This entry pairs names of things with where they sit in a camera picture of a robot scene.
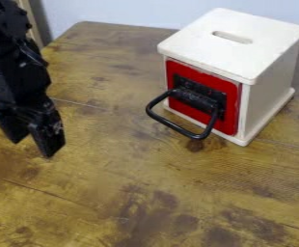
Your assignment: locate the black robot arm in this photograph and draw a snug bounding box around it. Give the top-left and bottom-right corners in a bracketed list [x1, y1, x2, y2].
[0, 0, 66, 157]

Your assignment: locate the black metal drawer handle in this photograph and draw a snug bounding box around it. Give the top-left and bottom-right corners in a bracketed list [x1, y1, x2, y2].
[146, 74, 227, 140]

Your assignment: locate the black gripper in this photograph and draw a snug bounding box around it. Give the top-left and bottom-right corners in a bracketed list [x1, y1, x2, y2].
[0, 47, 66, 158]

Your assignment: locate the white wooden box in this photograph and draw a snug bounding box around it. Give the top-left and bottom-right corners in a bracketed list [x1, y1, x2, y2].
[158, 8, 299, 146]

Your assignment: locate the red drawer front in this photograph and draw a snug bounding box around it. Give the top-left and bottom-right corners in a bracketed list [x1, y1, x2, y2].
[166, 60, 243, 135]

